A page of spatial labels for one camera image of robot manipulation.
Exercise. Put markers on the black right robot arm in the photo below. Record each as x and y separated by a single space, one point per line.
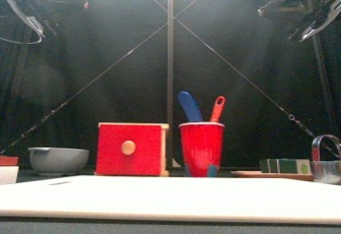
284 7

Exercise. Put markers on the wooden board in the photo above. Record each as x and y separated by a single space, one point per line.
267 175

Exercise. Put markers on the white cutting board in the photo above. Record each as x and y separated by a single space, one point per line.
169 198

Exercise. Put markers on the red wooden box with knob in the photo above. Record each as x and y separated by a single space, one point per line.
133 135

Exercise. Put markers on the red plastic cup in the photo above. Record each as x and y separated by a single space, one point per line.
203 148

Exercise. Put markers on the grey bowl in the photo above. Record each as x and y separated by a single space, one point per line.
58 160

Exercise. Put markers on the red and white block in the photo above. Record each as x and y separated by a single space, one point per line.
9 170

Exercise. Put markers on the vertical metal frame pole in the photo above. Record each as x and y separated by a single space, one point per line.
171 78

